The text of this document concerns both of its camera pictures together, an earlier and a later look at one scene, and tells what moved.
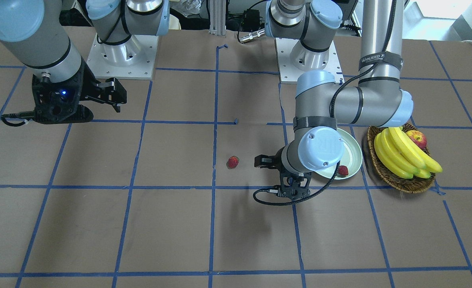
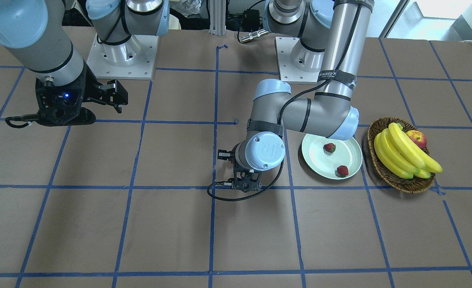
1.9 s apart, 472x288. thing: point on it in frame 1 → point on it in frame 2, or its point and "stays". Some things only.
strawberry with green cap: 342,171 stays
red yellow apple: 418,137 stays
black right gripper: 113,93 stays
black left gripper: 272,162 → 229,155
